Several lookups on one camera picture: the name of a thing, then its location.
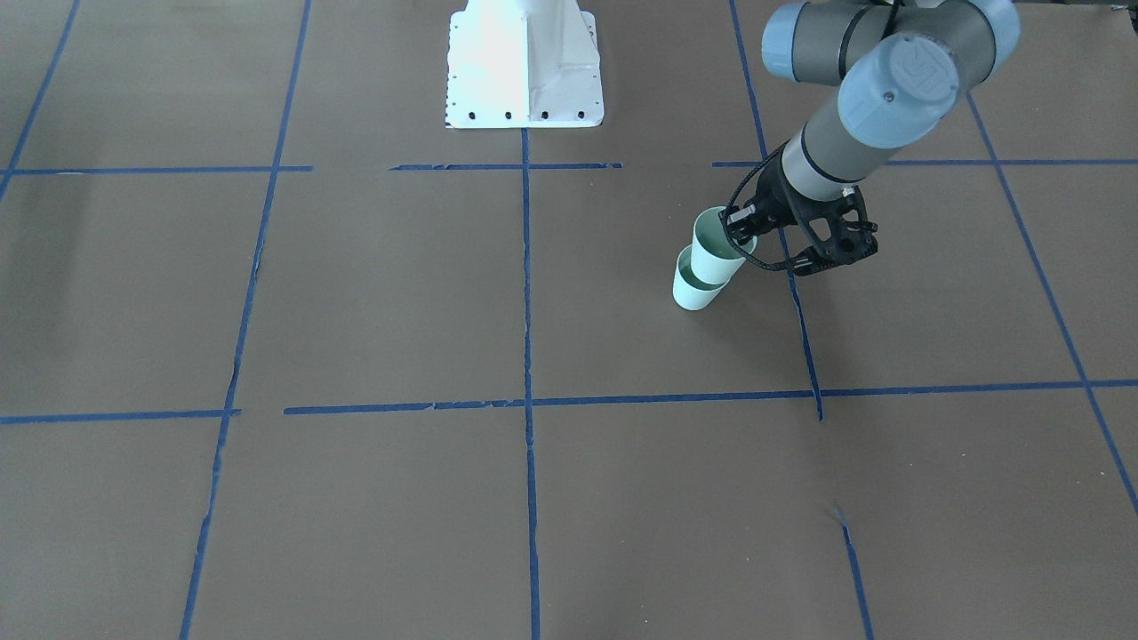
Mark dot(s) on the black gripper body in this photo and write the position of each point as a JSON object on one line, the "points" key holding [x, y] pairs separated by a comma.
{"points": [[781, 198]]}

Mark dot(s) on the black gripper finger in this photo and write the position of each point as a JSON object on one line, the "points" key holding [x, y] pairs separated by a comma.
{"points": [[740, 228]]}

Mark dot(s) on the mint green cup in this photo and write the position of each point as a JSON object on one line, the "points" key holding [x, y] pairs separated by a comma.
{"points": [[688, 290], [713, 259]]}

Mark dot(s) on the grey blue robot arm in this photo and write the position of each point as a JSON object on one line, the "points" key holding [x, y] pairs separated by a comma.
{"points": [[896, 73]]}

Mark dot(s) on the brown paper table cover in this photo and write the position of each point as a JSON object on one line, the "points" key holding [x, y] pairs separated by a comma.
{"points": [[284, 357]]}

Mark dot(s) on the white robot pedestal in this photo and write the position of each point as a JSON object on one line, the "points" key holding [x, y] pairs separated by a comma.
{"points": [[516, 64]]}

